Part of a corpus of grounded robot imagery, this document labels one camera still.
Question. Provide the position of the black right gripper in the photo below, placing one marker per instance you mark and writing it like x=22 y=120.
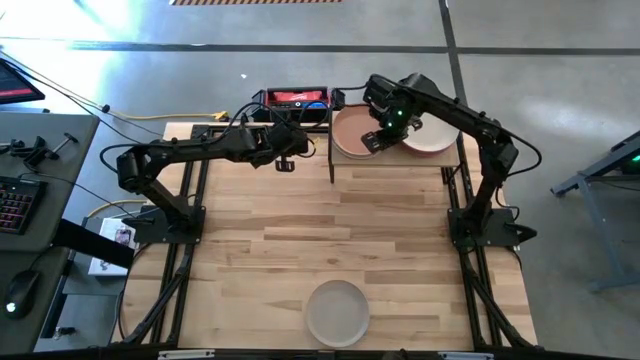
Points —
x=380 y=140

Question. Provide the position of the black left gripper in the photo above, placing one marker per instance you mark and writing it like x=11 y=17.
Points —
x=275 y=142

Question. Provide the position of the salmon pink plate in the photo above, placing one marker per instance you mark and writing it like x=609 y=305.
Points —
x=350 y=130

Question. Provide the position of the white cream plate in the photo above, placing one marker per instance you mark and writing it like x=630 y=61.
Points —
x=435 y=135

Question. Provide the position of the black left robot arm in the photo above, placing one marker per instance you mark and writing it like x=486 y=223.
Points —
x=200 y=150

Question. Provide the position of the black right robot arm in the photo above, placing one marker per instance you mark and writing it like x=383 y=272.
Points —
x=460 y=117

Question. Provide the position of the red and black toolbox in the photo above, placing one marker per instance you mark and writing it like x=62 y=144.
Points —
x=287 y=97

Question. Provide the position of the beige grey plate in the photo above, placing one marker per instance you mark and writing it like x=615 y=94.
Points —
x=337 y=314

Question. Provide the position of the white box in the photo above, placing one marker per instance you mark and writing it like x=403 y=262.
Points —
x=112 y=227

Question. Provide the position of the black flat bar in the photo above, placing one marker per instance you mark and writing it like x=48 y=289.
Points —
x=90 y=242

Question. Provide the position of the grey metal cart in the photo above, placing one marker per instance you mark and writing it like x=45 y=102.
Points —
x=600 y=227

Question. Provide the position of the grey desk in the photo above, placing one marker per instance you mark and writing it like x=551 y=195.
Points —
x=55 y=210

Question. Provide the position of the black clamp tools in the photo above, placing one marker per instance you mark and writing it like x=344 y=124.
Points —
x=32 y=152

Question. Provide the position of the black backlit keyboard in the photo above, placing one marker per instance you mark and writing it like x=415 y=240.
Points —
x=17 y=205

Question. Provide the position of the black monitor with red screen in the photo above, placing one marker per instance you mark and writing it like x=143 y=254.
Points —
x=15 y=85

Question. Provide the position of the black computer mouse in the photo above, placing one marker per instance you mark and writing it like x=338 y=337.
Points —
x=22 y=292

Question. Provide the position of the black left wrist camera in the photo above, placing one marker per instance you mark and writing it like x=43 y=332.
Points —
x=285 y=165

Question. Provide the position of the black aluminium table frame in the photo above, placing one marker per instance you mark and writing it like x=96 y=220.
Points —
x=451 y=192

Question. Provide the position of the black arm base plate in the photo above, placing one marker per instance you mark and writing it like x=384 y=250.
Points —
x=150 y=232
x=500 y=227

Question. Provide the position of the silver metal bracket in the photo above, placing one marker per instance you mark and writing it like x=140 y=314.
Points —
x=465 y=356
x=185 y=355

